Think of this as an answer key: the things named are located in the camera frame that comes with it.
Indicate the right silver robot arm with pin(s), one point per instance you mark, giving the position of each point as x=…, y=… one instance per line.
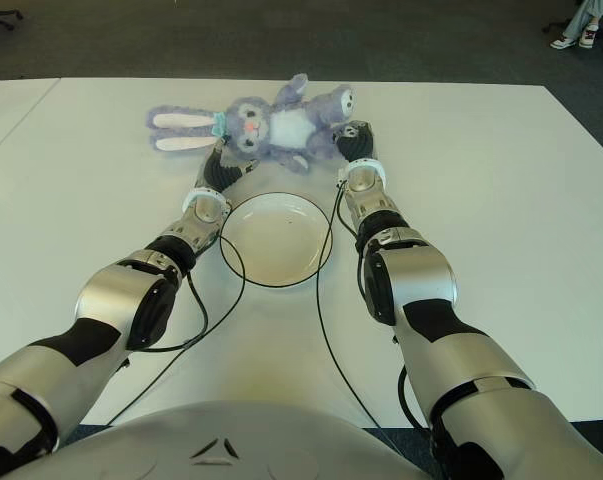
x=416, y=270

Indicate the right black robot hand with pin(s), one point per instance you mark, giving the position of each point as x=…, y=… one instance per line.
x=358, y=145

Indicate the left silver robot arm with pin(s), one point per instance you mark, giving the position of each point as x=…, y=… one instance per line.
x=111, y=295

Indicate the white plate black rim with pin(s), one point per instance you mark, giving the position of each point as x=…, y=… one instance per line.
x=276, y=240

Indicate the person in light trousers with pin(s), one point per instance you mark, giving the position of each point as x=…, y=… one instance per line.
x=578, y=22

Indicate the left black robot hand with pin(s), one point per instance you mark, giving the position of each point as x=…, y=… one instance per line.
x=218, y=175

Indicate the purple plush rabbit doll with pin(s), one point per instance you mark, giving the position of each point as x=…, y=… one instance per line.
x=286, y=125

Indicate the silver robot torso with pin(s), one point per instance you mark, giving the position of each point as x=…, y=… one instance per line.
x=221, y=440

